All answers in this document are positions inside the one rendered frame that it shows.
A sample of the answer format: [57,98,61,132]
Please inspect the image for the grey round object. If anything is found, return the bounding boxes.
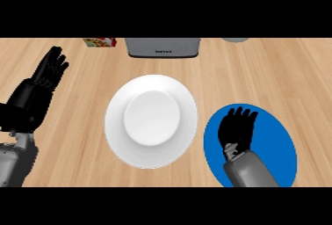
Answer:
[222,38,253,44]

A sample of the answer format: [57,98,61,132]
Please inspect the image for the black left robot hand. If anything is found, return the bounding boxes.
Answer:
[0,46,70,134]

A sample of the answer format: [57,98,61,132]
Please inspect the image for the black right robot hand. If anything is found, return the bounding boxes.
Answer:
[218,106,260,162]

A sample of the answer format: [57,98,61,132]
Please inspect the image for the blue plate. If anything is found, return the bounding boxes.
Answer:
[203,103,299,188]

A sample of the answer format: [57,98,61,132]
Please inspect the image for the white plate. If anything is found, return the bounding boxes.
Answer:
[104,74,200,170]

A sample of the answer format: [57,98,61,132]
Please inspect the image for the colourful printed box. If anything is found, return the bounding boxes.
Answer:
[82,38,119,48]

